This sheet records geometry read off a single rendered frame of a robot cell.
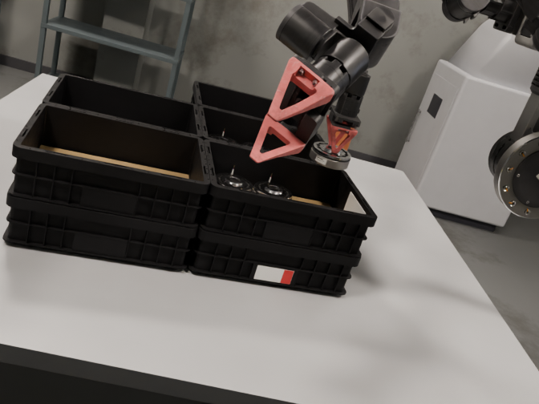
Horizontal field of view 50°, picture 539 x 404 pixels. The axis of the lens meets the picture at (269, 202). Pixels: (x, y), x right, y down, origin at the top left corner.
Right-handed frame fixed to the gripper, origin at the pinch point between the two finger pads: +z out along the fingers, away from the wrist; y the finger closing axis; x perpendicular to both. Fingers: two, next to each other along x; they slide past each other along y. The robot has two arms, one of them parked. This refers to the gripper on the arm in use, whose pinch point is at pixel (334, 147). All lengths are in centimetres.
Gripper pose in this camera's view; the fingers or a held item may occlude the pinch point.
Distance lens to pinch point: 147.6
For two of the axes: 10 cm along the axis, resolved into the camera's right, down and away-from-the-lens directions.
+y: 0.5, 4.3, -9.0
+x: 9.6, 2.3, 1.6
